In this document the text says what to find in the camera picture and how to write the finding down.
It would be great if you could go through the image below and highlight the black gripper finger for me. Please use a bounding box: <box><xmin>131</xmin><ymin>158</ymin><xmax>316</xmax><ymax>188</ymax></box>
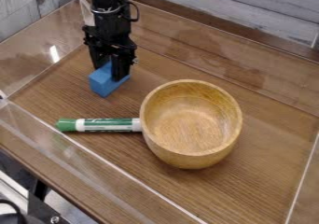
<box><xmin>111</xmin><ymin>52</ymin><xmax>135</xmax><ymax>81</ymax></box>
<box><xmin>88</xmin><ymin>46</ymin><xmax>109</xmax><ymax>69</ymax></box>

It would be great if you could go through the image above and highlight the black table leg bracket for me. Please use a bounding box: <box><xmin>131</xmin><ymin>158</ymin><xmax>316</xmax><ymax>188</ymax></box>
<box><xmin>28</xmin><ymin>179</ymin><xmax>71</xmax><ymax>224</ymax></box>

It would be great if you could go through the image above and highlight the black cable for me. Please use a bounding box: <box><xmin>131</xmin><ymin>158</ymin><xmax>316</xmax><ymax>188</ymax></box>
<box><xmin>0</xmin><ymin>199</ymin><xmax>28</xmax><ymax>224</ymax></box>

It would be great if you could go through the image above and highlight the blue foam block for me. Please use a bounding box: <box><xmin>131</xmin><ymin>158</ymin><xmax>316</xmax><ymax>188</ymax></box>
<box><xmin>88</xmin><ymin>62</ymin><xmax>129</xmax><ymax>97</ymax></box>

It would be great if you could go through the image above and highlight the clear acrylic tray wall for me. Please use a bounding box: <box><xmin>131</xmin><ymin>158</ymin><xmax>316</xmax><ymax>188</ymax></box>
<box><xmin>0</xmin><ymin>0</ymin><xmax>319</xmax><ymax>224</ymax></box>

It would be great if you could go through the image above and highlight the brown wooden bowl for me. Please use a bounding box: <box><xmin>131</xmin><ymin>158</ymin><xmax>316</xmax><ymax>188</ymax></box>
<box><xmin>140</xmin><ymin>79</ymin><xmax>243</xmax><ymax>170</ymax></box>

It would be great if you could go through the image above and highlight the green white marker pen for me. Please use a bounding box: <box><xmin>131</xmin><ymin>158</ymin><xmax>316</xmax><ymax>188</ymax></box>
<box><xmin>56</xmin><ymin>119</ymin><xmax>141</xmax><ymax>132</ymax></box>

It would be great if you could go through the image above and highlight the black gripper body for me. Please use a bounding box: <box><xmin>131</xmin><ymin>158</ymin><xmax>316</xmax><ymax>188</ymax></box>
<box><xmin>83</xmin><ymin>3</ymin><xmax>140</xmax><ymax>58</ymax></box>

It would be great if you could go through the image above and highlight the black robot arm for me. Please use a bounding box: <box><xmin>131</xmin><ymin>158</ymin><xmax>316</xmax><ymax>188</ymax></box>
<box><xmin>83</xmin><ymin>0</ymin><xmax>140</xmax><ymax>81</ymax></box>

